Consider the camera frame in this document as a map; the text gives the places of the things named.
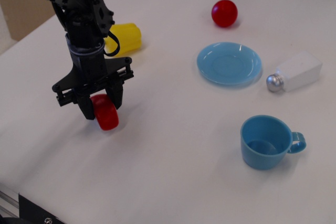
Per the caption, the aluminium frame rail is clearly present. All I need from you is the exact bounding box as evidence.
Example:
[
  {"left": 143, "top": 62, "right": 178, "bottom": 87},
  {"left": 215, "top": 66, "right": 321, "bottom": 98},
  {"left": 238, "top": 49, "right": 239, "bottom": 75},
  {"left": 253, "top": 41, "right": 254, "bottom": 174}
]
[{"left": 1, "top": 189, "right": 19, "bottom": 218}]

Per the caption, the white salt shaker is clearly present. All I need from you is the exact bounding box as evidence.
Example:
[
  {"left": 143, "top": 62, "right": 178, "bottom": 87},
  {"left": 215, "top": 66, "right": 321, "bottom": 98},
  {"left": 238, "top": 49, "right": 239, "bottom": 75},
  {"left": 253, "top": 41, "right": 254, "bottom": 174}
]
[{"left": 266, "top": 51, "right": 322, "bottom": 92}]

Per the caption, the light blue plate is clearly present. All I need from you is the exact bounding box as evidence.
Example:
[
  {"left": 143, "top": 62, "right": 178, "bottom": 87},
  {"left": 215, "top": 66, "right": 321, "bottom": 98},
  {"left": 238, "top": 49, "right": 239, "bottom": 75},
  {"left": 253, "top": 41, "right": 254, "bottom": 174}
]
[{"left": 196, "top": 42, "right": 263, "bottom": 87}]

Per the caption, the black corner bracket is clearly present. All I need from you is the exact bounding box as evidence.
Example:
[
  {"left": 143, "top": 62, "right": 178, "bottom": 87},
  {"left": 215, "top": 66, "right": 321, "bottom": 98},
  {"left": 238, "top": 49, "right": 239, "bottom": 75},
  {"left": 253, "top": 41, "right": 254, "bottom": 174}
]
[{"left": 18, "top": 194, "right": 65, "bottom": 224}]

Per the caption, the yellow toy bell pepper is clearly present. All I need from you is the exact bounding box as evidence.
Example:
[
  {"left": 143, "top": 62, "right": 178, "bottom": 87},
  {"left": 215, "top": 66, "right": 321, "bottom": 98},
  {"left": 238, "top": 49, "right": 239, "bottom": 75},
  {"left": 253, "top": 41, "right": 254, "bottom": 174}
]
[{"left": 104, "top": 23, "right": 142, "bottom": 57}]

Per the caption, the blue plastic cup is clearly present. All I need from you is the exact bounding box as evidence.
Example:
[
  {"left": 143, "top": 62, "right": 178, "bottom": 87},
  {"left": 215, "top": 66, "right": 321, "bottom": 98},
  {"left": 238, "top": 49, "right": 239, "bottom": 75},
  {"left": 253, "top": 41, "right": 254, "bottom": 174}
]
[{"left": 240, "top": 115, "right": 307, "bottom": 170}]

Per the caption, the red toy ball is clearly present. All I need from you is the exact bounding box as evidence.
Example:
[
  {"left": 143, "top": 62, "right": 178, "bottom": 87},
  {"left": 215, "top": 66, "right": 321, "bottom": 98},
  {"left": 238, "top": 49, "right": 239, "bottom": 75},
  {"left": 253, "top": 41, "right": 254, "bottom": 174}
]
[{"left": 211, "top": 0, "right": 238, "bottom": 28}]

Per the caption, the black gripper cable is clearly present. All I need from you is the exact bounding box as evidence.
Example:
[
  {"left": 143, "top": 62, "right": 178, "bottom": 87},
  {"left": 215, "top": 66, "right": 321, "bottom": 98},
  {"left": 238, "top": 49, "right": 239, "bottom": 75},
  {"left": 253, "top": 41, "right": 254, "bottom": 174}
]
[{"left": 103, "top": 32, "right": 121, "bottom": 57}]

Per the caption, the red and white toy sushi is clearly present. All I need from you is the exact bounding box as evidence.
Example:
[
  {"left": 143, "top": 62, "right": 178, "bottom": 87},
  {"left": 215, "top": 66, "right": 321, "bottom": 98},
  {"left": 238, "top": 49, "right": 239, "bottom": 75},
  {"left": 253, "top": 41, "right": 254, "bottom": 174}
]
[{"left": 91, "top": 94, "right": 119, "bottom": 131}]

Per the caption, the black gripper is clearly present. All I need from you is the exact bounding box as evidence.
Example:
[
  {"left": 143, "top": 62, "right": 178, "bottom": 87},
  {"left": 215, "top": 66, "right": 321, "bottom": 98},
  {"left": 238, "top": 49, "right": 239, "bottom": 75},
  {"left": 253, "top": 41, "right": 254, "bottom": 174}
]
[{"left": 52, "top": 48, "right": 133, "bottom": 120}]

